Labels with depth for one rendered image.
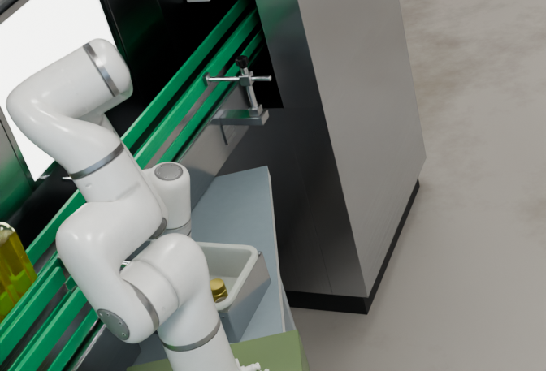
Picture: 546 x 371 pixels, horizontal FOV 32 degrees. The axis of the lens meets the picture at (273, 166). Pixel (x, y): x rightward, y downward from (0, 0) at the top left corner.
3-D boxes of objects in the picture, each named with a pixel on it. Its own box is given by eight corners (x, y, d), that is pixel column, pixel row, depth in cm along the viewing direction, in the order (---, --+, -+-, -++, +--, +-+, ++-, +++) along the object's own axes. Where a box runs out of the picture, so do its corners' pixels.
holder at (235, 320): (153, 271, 198) (141, 243, 193) (271, 282, 186) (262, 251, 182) (113, 329, 185) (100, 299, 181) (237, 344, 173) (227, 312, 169)
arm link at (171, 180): (120, 204, 157) (94, 174, 163) (124, 251, 164) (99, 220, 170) (197, 174, 164) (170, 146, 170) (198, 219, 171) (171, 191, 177)
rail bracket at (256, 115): (227, 134, 230) (203, 53, 218) (290, 135, 223) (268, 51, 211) (219, 144, 227) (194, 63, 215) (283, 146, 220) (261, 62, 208)
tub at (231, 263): (174, 271, 195) (162, 239, 190) (272, 279, 186) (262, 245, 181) (135, 330, 182) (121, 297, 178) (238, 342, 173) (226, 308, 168)
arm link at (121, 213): (136, 141, 130) (53, 209, 120) (222, 279, 137) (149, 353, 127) (101, 150, 137) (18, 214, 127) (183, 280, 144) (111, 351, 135)
